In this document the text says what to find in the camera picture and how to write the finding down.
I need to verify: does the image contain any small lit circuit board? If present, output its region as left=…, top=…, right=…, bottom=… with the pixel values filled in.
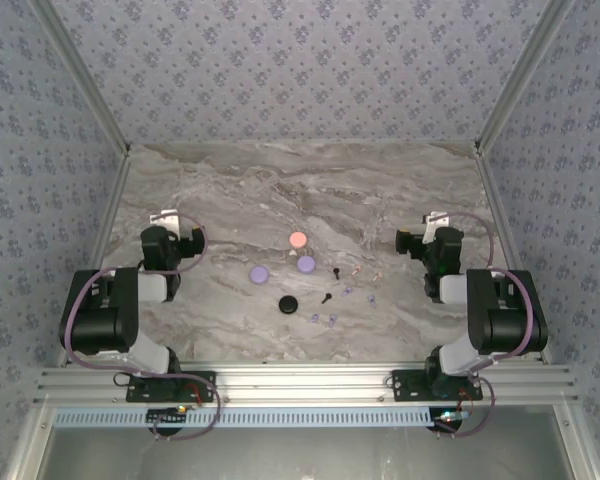
left=146, top=405, right=190, bottom=425
left=431, top=408, right=470, bottom=432

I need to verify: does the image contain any grey metal lower shelf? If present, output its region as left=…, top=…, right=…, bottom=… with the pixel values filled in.
left=44, top=424, right=576, bottom=480

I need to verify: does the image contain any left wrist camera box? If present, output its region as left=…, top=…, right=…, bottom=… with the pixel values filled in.
left=148, top=209, right=182, bottom=237

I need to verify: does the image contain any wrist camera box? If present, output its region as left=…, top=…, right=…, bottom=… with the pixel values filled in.
left=422, top=211, right=451, bottom=241
left=148, top=209, right=182, bottom=237

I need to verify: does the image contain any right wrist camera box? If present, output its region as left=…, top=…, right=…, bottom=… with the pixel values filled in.
left=422, top=211, right=451, bottom=241

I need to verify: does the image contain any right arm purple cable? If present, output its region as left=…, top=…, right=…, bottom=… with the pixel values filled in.
left=432, top=211, right=539, bottom=439

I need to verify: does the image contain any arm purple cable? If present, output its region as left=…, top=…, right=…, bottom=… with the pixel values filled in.
left=62, top=214, right=222, bottom=442
left=432, top=211, right=539, bottom=439

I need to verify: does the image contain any aluminium table side rail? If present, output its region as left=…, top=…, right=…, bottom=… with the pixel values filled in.
left=54, top=147, right=134, bottom=369
left=477, top=148, right=552, bottom=365

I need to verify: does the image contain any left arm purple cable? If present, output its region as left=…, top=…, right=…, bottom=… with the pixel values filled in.
left=62, top=214, right=222, bottom=442

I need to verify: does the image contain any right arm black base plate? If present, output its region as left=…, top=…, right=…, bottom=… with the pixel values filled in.
left=390, top=369, right=484, bottom=404

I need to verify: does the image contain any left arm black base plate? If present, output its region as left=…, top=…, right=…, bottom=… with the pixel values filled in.
left=125, top=371, right=217, bottom=404

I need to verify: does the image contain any aluminium frame post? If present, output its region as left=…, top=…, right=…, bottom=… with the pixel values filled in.
left=475, top=0, right=579, bottom=151
left=29, top=0, right=132, bottom=154

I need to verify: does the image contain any aluminium mounting rail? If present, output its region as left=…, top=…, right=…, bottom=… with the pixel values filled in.
left=29, top=363, right=580, bottom=407

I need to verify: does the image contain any slotted cable duct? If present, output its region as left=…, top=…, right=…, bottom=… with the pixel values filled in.
left=53, top=407, right=439, bottom=429

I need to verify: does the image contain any aluminium frame leg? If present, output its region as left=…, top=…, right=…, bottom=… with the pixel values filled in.
left=553, top=403, right=599, bottom=480
left=7, top=402, right=56, bottom=480

